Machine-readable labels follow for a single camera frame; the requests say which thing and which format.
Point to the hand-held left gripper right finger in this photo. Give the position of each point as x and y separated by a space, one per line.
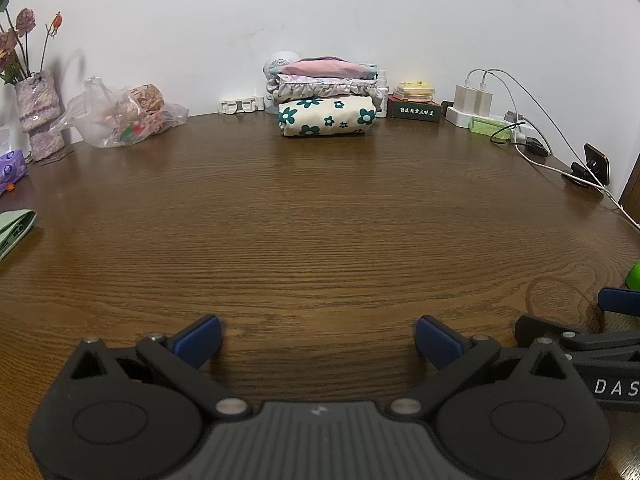
435 342

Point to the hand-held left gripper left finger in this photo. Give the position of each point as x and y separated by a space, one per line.
200 340

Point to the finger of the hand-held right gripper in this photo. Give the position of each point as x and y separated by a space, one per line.
530 327
620 301

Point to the cream garment with green flowers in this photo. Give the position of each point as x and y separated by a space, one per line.
320 115

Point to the bright green object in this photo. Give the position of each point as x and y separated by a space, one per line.
635 275

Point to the brown wooden board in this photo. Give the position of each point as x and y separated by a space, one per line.
632 182

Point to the black phone holder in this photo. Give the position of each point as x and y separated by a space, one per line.
595 162

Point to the green packet on strip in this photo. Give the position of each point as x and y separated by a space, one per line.
487 125

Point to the white power strip with chargers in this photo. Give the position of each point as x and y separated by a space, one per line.
516 107

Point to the white charger plug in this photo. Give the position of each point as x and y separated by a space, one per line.
482 102
464 97

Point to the clear plastic bag of snacks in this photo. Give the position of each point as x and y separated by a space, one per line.
125 120

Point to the dark red box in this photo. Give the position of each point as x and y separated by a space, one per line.
415 110

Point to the purple tissue pack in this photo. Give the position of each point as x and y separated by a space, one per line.
12 170

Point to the small white spray bottle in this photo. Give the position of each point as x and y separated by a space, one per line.
382 90

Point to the pink floral ruffled dress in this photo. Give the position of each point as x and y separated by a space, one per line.
320 89

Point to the pink garment with blue trim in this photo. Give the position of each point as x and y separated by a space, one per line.
325 67

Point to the artificial pink flowers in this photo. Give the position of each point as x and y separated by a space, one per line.
23 20

